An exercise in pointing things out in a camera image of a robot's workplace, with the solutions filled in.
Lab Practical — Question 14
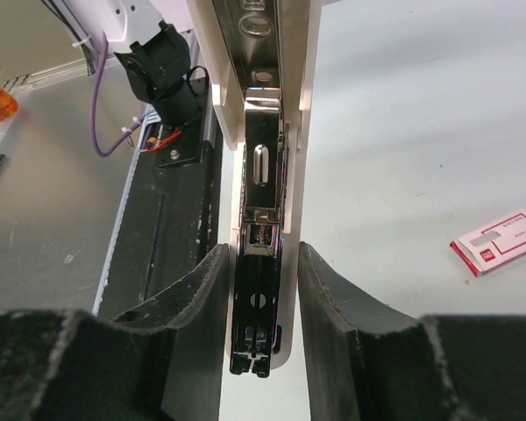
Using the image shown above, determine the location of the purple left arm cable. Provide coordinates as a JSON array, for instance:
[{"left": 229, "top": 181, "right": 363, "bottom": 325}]
[{"left": 89, "top": 32, "right": 153, "bottom": 158}]

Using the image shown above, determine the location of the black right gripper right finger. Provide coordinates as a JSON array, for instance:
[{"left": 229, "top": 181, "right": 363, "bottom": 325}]
[{"left": 298, "top": 243, "right": 526, "bottom": 420}]

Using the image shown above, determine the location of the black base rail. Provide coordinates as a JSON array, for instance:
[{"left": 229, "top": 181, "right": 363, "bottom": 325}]
[{"left": 96, "top": 30, "right": 224, "bottom": 319}]

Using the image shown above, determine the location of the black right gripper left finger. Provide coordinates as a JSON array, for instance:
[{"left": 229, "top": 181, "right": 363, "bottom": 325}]
[{"left": 0, "top": 245, "right": 229, "bottom": 420}]

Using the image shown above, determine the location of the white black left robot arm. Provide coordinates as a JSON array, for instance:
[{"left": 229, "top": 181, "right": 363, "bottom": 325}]
[{"left": 67, "top": 1, "right": 202, "bottom": 127}]

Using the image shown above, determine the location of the red white staple box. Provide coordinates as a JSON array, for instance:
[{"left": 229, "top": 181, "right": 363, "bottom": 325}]
[{"left": 450, "top": 209, "right": 526, "bottom": 277}]

